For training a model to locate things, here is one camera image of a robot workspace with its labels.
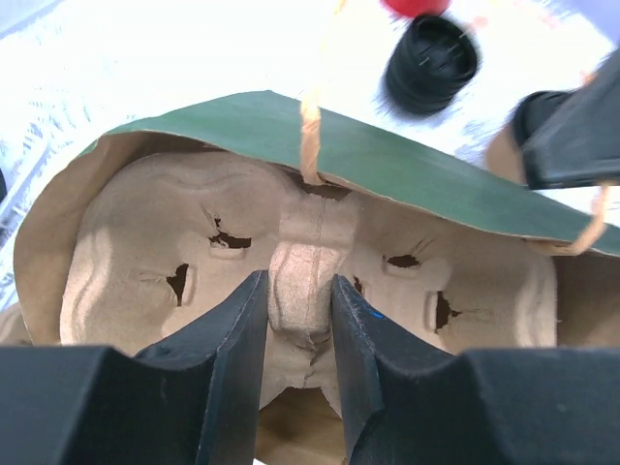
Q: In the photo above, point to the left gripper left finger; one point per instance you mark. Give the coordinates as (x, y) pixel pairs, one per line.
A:
(192, 398)

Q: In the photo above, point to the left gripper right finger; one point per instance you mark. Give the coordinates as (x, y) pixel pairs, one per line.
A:
(405, 401)

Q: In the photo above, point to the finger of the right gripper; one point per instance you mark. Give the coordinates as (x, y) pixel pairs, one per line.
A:
(571, 139)

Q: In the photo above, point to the single paper cup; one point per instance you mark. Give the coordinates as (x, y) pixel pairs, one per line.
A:
(503, 157)

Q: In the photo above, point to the green paper bag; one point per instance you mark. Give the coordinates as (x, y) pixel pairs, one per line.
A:
(324, 151)

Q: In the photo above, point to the cardboard cup carrier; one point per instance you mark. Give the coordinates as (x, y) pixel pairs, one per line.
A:
(172, 235)

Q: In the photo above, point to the stack of black lids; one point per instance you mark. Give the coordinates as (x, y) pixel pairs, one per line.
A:
(432, 62)

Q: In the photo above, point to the red cup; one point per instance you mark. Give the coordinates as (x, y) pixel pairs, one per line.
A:
(414, 8)

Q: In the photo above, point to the floral table mat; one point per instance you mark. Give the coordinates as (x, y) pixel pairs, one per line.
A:
(86, 67)

